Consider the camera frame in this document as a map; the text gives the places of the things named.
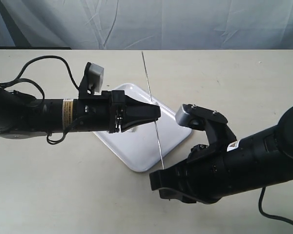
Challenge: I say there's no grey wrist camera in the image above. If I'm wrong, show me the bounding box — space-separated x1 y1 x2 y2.
175 104 237 146
78 62 104 99

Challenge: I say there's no thin metal skewer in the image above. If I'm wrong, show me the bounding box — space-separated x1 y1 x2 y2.
141 51 165 169

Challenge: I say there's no white rectangular plastic tray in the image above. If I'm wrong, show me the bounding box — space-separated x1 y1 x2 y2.
93 83 191 173

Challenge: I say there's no grey-blue fabric backdrop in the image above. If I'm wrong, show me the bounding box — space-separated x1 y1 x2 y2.
0 0 293 50

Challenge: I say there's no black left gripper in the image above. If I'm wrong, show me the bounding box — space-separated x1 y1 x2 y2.
73 90 160 133

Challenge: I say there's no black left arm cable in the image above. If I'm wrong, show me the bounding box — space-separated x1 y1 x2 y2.
0 55 88 144

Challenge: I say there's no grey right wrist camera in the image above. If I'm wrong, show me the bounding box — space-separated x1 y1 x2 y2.
175 104 237 146

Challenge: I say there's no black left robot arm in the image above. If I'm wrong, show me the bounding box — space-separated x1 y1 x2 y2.
0 83 161 145

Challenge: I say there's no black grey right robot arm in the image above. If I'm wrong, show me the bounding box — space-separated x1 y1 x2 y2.
149 104 293 204

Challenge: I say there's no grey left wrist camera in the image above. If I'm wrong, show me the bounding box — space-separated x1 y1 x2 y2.
78 62 104 99

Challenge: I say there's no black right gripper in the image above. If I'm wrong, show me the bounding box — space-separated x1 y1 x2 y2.
149 144 234 204

